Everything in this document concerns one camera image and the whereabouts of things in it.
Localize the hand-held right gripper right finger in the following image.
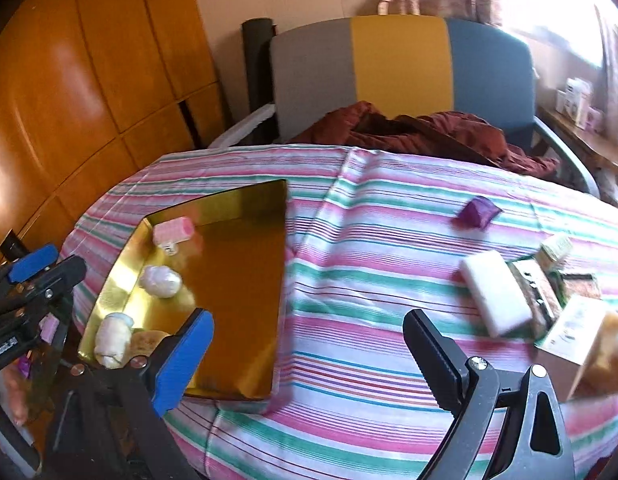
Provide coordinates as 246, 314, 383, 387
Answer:
403, 309, 577, 480

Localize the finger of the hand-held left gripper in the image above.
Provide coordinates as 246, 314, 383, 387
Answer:
0, 255, 88, 333
0, 243, 60, 311

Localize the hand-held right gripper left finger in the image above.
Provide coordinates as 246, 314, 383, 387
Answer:
44, 309, 216, 480

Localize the white foam block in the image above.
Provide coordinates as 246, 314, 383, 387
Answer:
460, 250, 534, 338

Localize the gold metal tray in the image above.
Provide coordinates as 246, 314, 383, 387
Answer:
78, 178, 290, 415

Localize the floral tissue packet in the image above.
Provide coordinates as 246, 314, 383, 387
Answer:
506, 259, 564, 336

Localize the white barcode carton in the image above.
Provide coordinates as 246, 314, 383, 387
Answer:
534, 294, 612, 403

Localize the person's left hand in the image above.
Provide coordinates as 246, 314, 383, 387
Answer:
0, 365, 32, 428

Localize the large yellow sponge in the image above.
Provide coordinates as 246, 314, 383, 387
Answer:
131, 330, 170, 358

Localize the white bandage roll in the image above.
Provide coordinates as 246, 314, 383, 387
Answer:
95, 312, 136, 368

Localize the crumpled white plastic bag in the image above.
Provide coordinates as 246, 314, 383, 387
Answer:
139, 265, 184, 300

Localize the pink hair roller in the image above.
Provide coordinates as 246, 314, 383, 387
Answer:
153, 216, 196, 253

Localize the striped tablecloth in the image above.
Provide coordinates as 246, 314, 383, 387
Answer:
64, 144, 618, 480

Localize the purple packet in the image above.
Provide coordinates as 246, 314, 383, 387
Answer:
456, 196, 502, 231

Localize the small green box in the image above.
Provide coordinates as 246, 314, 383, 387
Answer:
536, 234, 574, 273

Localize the small yellow sponge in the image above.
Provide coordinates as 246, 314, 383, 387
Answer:
581, 310, 618, 391

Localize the wooden wardrobe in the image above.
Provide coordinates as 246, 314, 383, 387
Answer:
0, 0, 227, 271

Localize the dark red cloth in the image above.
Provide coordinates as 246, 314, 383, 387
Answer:
289, 101, 560, 178

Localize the wooden side table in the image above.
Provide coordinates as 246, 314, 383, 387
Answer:
536, 105, 618, 181

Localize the white carton with round print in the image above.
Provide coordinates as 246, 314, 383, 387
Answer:
556, 77, 594, 126

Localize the grey yellow blue sofa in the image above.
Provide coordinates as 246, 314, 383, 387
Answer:
206, 15, 602, 198

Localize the window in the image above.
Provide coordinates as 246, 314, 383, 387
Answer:
499, 0, 604, 68

